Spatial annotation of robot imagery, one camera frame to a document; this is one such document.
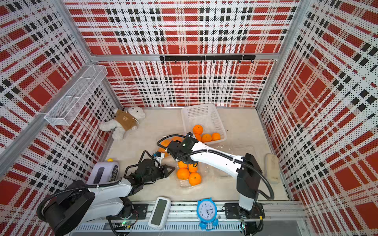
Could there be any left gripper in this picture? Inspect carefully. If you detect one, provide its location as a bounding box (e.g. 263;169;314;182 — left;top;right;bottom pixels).
143;164;175;183

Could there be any orange front container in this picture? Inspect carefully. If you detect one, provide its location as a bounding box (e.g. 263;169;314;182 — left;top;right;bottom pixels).
178;161;188;169
176;168;191;181
188;164;198;173
188;172;202;186

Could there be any clear clamshell container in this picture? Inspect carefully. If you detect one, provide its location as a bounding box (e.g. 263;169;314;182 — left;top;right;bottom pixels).
154;135;184;158
174;161;215;189
214;142;257;179

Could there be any orange two container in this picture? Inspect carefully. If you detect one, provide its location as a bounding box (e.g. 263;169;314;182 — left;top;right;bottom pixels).
195;134;202;142

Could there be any orange one container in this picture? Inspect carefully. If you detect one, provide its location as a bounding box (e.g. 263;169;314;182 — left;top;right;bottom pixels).
193;125;203;135

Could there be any orange three container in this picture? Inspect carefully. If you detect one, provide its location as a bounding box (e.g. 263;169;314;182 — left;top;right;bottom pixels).
201;134;212;143

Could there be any orange four container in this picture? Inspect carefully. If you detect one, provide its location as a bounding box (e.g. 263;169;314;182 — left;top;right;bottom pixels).
212;133;221;141

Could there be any white plastic basket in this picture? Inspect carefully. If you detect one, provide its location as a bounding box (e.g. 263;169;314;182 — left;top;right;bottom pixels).
181;104;227;145

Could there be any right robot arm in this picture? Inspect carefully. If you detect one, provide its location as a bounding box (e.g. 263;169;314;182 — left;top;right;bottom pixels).
157;132;275;219

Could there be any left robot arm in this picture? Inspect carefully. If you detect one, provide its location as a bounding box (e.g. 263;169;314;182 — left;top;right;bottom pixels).
36;150;175;236

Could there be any white digital timer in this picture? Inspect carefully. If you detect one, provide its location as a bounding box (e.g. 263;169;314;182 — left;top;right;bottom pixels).
148;197;171;230

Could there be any blue alarm clock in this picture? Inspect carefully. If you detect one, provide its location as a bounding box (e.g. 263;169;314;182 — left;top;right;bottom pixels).
196;198;219;231

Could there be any white teddy bear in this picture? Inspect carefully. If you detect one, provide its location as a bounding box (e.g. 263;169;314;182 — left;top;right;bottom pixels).
99;106;146;141

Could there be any purple white speaker box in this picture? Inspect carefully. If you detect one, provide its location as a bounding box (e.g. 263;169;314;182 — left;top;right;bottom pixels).
87;161;120;185

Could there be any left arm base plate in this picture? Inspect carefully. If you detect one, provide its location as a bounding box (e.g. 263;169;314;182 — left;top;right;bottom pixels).
106;204;148;220

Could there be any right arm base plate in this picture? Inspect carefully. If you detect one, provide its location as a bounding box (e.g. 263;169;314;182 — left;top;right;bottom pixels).
223;202;265;219

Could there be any black hook rail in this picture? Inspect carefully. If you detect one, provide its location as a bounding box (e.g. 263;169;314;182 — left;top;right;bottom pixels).
159;55;257;63

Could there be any white wire wall shelf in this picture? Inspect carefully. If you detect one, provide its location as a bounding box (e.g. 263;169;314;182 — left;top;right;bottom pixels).
44;65;107;126

